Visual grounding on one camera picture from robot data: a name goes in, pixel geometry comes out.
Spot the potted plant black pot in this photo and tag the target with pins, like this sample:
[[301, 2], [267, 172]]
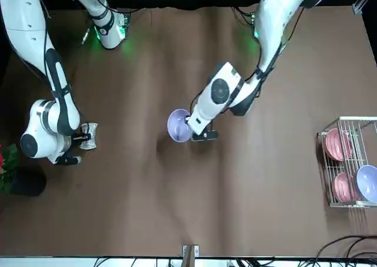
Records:
[[26, 181]]

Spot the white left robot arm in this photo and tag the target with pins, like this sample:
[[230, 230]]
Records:
[[274, 28]]

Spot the pink bowl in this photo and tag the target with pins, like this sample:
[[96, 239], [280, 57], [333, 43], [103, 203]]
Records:
[[334, 144], [343, 187]]

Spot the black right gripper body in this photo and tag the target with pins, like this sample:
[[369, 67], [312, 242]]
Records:
[[77, 137]]

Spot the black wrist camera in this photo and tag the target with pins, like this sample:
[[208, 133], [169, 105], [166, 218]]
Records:
[[204, 135], [69, 160]]

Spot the silver sponge cloth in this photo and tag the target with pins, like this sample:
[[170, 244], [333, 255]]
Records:
[[88, 144]]

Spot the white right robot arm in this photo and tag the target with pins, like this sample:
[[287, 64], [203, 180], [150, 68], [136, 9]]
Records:
[[17, 28]]

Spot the aluminium camera post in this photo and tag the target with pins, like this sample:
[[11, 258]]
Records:
[[190, 255]]

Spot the lavender purple bowl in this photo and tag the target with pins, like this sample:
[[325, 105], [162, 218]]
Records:
[[368, 183], [179, 127]]

